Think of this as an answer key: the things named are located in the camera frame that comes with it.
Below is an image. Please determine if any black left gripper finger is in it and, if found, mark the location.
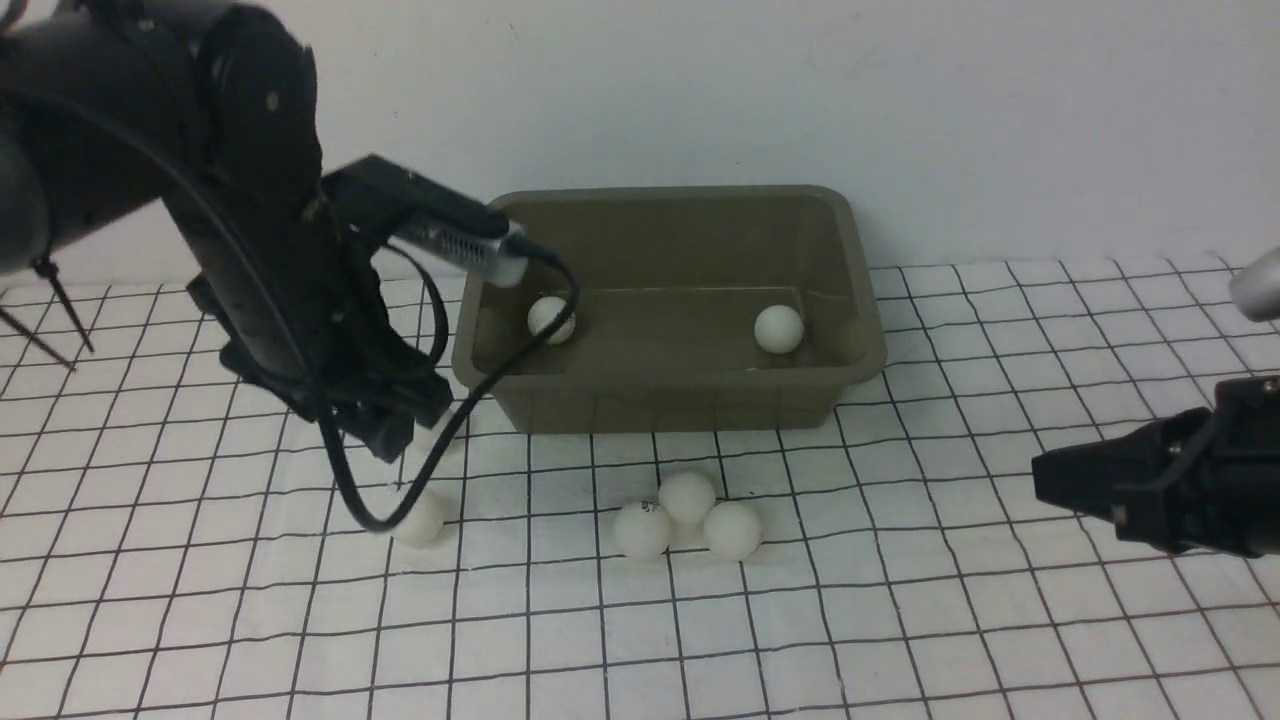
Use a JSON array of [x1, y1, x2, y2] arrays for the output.
[[355, 410, 440, 462]]

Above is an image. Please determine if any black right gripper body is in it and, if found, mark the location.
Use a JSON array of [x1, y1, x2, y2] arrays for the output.
[[1110, 375, 1279, 557]]

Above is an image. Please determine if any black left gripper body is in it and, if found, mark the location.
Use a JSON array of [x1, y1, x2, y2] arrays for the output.
[[165, 190, 453, 430]]

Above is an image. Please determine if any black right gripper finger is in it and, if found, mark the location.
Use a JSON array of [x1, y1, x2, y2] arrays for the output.
[[1034, 482, 1130, 523], [1030, 413, 1211, 493]]

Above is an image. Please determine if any white ball cluster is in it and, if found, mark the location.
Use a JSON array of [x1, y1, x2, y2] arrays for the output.
[[526, 296, 576, 345], [753, 304, 805, 355], [390, 489, 447, 550]]

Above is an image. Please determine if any white ball cluster bottom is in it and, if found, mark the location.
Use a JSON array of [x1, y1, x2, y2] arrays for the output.
[[526, 296, 576, 345]]

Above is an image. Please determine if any white ball cluster top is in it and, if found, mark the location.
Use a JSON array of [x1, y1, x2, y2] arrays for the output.
[[753, 304, 805, 355]]

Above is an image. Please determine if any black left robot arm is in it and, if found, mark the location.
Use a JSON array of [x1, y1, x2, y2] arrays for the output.
[[3, 1, 453, 461]]

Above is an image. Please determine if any white black-grid tablecloth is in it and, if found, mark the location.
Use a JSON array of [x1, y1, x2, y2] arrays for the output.
[[1, 259, 1279, 719]]

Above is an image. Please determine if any olive green plastic bin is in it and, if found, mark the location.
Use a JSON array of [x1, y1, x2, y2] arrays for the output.
[[489, 184, 887, 434]]

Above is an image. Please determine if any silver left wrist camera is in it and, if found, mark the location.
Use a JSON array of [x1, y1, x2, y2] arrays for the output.
[[323, 155, 529, 288]]

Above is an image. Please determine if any black left camera cable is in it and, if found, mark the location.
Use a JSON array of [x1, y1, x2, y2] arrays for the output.
[[0, 85, 581, 533]]

